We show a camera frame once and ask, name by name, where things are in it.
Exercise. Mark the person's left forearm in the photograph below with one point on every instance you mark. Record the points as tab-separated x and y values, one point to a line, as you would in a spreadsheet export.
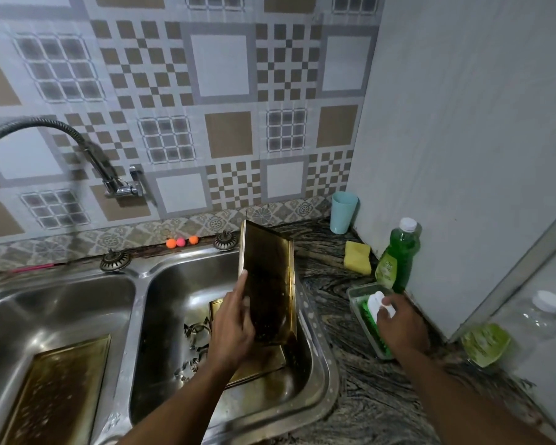
180	403

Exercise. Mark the person's right forearm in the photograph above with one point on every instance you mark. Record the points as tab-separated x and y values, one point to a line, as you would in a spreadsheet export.
468	398

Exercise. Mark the green scrubber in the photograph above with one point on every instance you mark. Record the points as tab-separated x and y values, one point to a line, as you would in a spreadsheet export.
369	322

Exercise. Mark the clear empty bottle green label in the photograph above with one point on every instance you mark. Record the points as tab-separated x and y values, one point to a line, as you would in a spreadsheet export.
505	329

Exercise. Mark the golden rectangular baking tray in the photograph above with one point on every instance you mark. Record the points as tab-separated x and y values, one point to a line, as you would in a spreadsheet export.
58	393
271	291
259	366

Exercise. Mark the green dish soap bottle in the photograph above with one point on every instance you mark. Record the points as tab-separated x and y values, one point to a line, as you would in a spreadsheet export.
398	257

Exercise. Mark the person's right fingers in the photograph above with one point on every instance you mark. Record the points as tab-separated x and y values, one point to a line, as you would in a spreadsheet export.
388	315

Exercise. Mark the stainless steel double sink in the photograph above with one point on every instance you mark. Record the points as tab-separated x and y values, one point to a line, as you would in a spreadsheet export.
162	291

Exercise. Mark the white scrub pad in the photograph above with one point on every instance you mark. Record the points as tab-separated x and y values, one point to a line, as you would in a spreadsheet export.
377	304

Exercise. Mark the yellow sponge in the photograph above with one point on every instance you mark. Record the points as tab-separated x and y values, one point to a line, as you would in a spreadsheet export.
357	258

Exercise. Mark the metal cookie cutter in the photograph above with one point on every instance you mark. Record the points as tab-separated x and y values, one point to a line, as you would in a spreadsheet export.
186	371
197	329

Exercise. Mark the pink thin stick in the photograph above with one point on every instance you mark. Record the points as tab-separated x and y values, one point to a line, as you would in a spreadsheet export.
32	268

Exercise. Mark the person's left thumb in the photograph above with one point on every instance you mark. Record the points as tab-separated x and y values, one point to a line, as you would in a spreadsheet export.
239	287

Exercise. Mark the bronze sink hole cover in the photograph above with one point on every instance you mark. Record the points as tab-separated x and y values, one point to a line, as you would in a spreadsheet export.
225	241
115	261

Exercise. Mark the chrome wall tap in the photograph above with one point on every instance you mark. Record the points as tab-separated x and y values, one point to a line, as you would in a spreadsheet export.
126	185

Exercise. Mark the clear plastic container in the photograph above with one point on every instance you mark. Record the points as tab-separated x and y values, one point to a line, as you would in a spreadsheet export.
359	298

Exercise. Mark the light blue plastic cup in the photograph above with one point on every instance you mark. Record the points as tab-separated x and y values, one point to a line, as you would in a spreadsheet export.
343	213

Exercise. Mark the person's left hand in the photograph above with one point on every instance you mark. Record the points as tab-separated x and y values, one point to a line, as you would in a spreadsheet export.
230	326

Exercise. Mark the person's right hand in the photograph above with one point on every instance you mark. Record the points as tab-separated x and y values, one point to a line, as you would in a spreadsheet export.
404	325

